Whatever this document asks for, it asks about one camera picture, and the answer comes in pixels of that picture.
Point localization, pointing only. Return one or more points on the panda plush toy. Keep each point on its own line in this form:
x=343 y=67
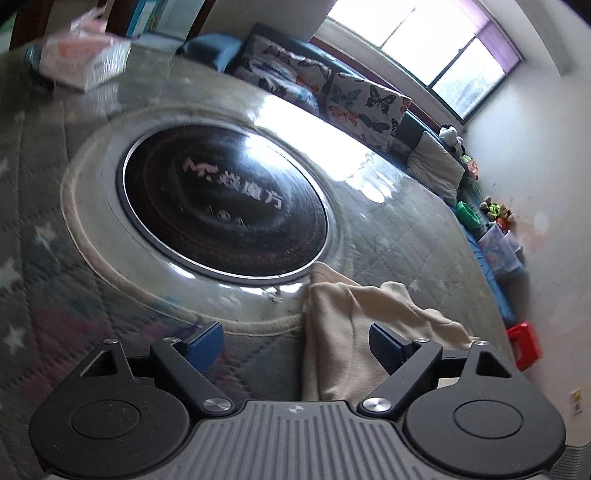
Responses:
x=451 y=138

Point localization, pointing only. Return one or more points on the purple curtain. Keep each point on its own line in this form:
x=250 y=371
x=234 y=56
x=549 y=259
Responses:
x=496 y=34

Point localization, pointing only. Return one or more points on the clear plastic storage box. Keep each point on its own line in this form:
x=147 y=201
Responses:
x=501 y=249

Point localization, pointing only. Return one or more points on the cream garment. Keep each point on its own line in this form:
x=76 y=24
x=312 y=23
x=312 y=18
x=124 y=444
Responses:
x=346 y=323

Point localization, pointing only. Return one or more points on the window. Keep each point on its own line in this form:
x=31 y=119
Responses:
x=415 y=41

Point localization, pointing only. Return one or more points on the dark cylindrical object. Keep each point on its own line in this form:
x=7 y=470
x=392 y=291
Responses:
x=39 y=69

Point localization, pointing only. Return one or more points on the dark wooden cabinet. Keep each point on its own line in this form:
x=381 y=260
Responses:
x=27 y=18

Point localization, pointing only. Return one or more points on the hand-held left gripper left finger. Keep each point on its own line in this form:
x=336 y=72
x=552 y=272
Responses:
x=205 y=344

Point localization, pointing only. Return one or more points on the blue cardboard box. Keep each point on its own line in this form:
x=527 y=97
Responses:
x=161 y=16

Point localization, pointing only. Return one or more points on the butterfly print pillow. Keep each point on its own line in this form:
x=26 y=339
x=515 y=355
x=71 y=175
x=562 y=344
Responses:
x=286 y=74
x=364 y=108

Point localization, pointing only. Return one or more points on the orange green toy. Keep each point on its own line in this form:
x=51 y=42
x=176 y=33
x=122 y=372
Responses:
x=471 y=168

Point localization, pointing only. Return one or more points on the green plastic bowl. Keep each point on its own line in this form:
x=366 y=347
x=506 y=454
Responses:
x=468 y=213

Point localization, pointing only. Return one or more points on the pile of small plush toys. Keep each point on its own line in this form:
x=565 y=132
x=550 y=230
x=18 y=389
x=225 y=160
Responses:
x=496 y=213

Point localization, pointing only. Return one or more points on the round black induction cooktop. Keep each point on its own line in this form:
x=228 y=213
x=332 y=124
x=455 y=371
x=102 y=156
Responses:
x=221 y=207

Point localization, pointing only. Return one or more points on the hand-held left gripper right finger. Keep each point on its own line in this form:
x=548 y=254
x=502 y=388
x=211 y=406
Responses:
x=384 y=348

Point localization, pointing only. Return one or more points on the white pink tissue box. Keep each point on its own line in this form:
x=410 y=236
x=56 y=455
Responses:
x=83 y=60

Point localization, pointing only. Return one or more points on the blue sofa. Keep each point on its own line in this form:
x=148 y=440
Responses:
x=217 y=53

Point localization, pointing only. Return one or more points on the grey pillow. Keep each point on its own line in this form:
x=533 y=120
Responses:
x=436 y=164

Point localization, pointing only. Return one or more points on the red plastic stool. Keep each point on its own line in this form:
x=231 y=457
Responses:
x=524 y=346

